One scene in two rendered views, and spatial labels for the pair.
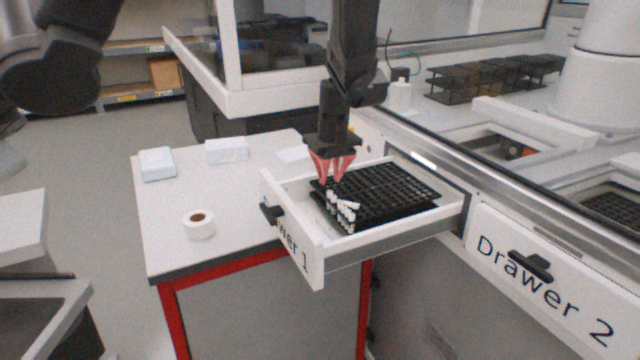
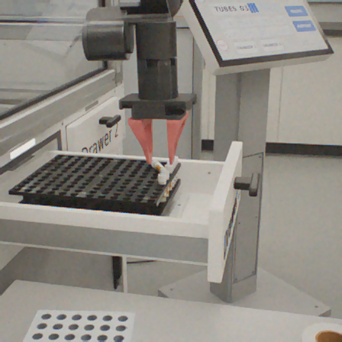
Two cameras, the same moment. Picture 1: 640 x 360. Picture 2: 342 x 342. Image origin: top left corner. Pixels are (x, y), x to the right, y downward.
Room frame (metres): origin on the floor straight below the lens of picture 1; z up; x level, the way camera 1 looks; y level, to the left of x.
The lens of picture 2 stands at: (1.23, 0.45, 1.19)
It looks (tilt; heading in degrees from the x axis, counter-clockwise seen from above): 20 degrees down; 218
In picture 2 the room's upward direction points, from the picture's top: straight up
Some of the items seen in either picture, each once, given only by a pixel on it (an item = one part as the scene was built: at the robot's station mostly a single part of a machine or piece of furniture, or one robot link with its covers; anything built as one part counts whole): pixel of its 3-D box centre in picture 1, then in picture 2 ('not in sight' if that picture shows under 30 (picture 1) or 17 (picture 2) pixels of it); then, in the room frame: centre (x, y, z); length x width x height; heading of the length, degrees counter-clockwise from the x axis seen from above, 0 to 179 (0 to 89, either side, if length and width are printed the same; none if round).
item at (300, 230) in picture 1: (287, 222); (227, 201); (0.61, 0.07, 0.87); 0.29 x 0.02 x 0.11; 26
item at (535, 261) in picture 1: (534, 263); (108, 120); (0.46, -0.34, 0.91); 0.07 x 0.04 x 0.01; 26
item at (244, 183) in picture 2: (273, 212); (246, 183); (0.60, 0.09, 0.91); 0.07 x 0.04 x 0.01; 26
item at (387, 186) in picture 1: (372, 200); (101, 194); (0.70, -0.11, 0.87); 0.22 x 0.18 x 0.06; 116
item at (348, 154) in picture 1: (332, 161); (157, 133); (0.67, -0.02, 0.98); 0.07 x 0.07 x 0.09; 26
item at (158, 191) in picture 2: (331, 200); (163, 182); (0.66, -0.02, 0.90); 0.18 x 0.02 x 0.01; 26
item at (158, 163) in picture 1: (157, 163); not in sight; (1.05, 0.50, 0.78); 0.15 x 0.10 x 0.04; 25
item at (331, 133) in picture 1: (333, 128); (157, 84); (0.67, -0.02, 1.05); 0.10 x 0.07 x 0.07; 116
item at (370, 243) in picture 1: (375, 200); (96, 196); (0.71, -0.12, 0.86); 0.40 x 0.26 x 0.06; 116
